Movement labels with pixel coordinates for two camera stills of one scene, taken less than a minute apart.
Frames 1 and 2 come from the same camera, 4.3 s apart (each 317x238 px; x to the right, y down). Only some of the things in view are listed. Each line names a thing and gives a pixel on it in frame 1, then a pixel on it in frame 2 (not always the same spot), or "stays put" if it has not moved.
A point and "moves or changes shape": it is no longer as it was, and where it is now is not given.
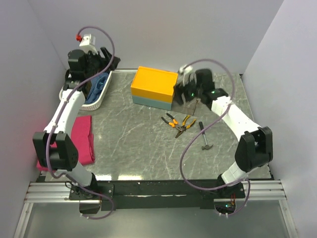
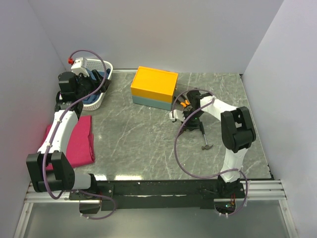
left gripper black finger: (108, 58) -> (100, 79)
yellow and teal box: (153, 88) stays put
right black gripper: (179, 89) -> (192, 126)
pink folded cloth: (81, 131) stays put
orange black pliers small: (173, 124) moves or changes shape
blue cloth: (96, 89) stays put
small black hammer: (207, 147) stays put
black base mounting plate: (157, 195) stays put
